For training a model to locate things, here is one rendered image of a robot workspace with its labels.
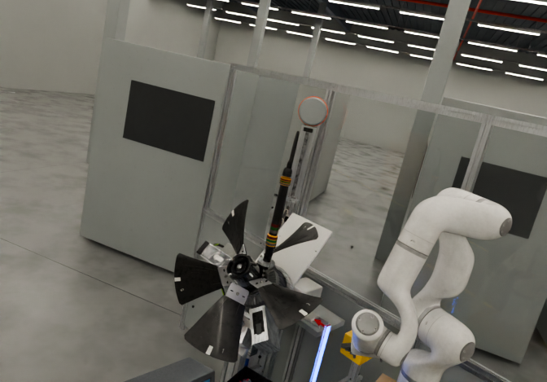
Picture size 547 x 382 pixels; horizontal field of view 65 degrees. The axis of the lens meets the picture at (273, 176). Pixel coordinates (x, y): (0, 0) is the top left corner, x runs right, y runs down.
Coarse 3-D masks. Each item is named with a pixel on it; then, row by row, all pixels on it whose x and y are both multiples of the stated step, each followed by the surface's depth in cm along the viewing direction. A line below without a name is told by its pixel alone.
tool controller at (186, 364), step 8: (184, 360) 113; (192, 360) 113; (160, 368) 108; (168, 368) 108; (176, 368) 109; (184, 368) 109; (192, 368) 109; (200, 368) 109; (208, 368) 109; (144, 376) 104; (152, 376) 104; (160, 376) 104; (168, 376) 104; (176, 376) 104; (184, 376) 105; (192, 376) 105; (200, 376) 105; (208, 376) 107
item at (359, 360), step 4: (348, 332) 176; (344, 336) 175; (348, 336) 174; (344, 340) 175; (348, 340) 174; (340, 352) 177; (344, 352) 175; (348, 352) 174; (348, 356) 174; (352, 356) 173; (356, 356) 172; (360, 356) 170; (352, 360) 173; (356, 360) 172; (360, 360) 170; (364, 360) 172; (360, 364) 171
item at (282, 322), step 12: (264, 288) 171; (276, 288) 173; (264, 300) 166; (276, 300) 166; (288, 300) 166; (300, 300) 167; (312, 300) 167; (276, 312) 160; (288, 312) 160; (288, 324) 156
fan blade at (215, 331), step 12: (228, 300) 176; (216, 312) 172; (228, 312) 174; (240, 312) 176; (204, 324) 170; (216, 324) 170; (228, 324) 172; (240, 324) 174; (192, 336) 168; (204, 336) 168; (216, 336) 168; (228, 336) 170; (204, 348) 166; (216, 348) 166; (228, 348) 167; (228, 360) 165
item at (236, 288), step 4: (232, 284) 179; (236, 284) 180; (228, 288) 178; (232, 288) 178; (236, 288) 179; (240, 288) 180; (244, 288) 181; (228, 292) 177; (232, 292) 178; (240, 292) 179; (244, 292) 180; (248, 292) 181; (228, 296) 176; (232, 296) 177; (236, 296) 178; (240, 296) 179; (236, 300) 177; (240, 300) 178; (244, 300) 179
